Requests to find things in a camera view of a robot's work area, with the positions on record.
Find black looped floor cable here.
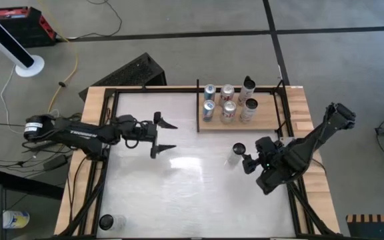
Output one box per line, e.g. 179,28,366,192
67,0,123,41

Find wooden table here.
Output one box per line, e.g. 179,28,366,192
54,85,342,236

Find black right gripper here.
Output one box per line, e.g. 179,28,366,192
242,136,283,175

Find black box wooden slats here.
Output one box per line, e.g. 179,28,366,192
345,213,384,240

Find blue silver beverage can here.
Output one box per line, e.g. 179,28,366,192
202,99,217,123
203,84,217,101

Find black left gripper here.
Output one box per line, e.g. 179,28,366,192
117,111,179,159

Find yellow floor cable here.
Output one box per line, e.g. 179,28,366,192
37,0,79,114

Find silver red Diet Coke can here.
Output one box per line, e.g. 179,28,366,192
218,83,235,107
221,101,238,125

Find tall white Celsius can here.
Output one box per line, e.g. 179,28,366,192
237,75,257,105
225,142,247,169
239,97,259,123
98,214,127,232

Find white floor cable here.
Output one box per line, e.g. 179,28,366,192
0,65,26,135

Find white yellow can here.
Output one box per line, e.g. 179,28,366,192
2,210,31,230

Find red black toolbox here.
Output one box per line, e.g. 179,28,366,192
0,6,58,47

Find wooden shelf board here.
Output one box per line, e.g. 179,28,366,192
198,92,282,132

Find white black pole floor stand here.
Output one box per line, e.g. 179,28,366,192
0,3,45,78

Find black aluminium table frame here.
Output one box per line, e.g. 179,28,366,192
55,85,343,240

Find black power brick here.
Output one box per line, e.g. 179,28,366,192
43,155,68,171

